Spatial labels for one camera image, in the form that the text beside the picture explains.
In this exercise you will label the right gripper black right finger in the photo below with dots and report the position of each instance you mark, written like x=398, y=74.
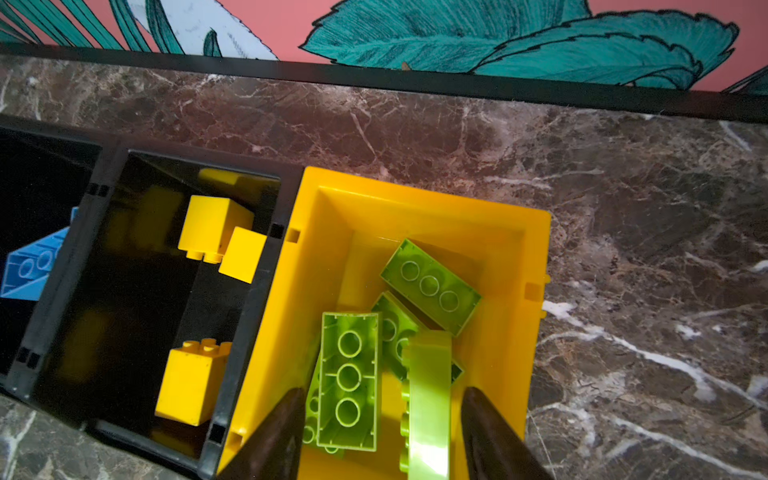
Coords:
x=492, y=448

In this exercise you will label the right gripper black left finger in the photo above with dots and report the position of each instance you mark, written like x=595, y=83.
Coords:
x=273, y=450

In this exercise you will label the green lego brick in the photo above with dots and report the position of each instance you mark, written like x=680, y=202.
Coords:
x=431, y=287
x=349, y=381
x=311, y=429
x=426, y=424
x=399, y=323

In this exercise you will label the yellow lego brick small front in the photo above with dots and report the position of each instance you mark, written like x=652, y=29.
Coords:
x=192, y=379

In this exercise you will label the black bin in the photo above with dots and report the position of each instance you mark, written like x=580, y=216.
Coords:
x=45, y=171
x=122, y=295

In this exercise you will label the yellow storage bin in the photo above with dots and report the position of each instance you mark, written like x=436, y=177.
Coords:
x=342, y=232

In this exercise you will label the blue lego brick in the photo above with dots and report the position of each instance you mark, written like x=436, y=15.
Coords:
x=28, y=268

